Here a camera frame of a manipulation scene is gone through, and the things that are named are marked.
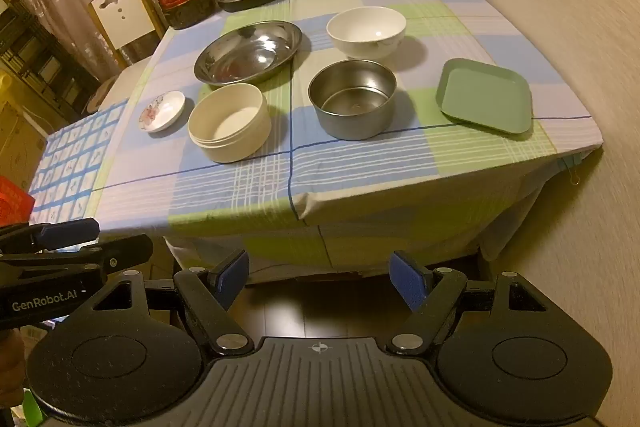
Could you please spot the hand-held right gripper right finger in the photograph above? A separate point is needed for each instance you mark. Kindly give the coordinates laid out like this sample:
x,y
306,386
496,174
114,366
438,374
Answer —
x,y
407,282

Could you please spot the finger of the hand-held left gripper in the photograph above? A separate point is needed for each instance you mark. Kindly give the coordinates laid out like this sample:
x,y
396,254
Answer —
x,y
70,232
120,253

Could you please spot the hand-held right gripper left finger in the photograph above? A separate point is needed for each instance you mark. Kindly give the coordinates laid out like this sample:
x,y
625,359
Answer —
x,y
231,279

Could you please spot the cream round plastic bowl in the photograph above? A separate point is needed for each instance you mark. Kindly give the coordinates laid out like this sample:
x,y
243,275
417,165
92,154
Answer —
x,y
225,147

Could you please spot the small floral dish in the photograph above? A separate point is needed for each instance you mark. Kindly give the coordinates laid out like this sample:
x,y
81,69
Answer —
x,y
160,112

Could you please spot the stainless steel bowl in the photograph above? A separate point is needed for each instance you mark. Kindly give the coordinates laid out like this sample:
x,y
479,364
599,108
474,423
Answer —
x,y
350,122

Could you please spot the green square plate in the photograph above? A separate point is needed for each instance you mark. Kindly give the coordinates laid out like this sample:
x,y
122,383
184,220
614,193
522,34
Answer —
x,y
485,97

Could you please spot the round stainless steel plate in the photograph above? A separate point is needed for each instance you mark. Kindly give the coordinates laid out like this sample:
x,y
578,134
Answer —
x,y
240,57

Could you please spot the white ceramic bowl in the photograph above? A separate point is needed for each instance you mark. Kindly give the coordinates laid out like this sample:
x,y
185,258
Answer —
x,y
365,42

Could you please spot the red plastic crate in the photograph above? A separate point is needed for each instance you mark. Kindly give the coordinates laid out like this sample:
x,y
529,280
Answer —
x,y
15,202

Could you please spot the blue grid patterned cloth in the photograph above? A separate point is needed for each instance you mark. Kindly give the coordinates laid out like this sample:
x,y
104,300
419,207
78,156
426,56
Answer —
x,y
65,167

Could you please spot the plaid tablecloth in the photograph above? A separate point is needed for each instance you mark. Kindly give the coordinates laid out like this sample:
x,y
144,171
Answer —
x,y
350,182

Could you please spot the beige seat cushion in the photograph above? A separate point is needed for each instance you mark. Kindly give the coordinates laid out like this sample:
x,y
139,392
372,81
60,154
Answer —
x,y
127,82

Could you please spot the dark shelf rack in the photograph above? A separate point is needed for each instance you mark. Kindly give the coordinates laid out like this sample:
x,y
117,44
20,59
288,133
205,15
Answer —
x,y
45,57

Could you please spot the white wooden chair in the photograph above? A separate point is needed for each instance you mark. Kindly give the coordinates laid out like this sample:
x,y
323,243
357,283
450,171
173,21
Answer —
x,y
120,22

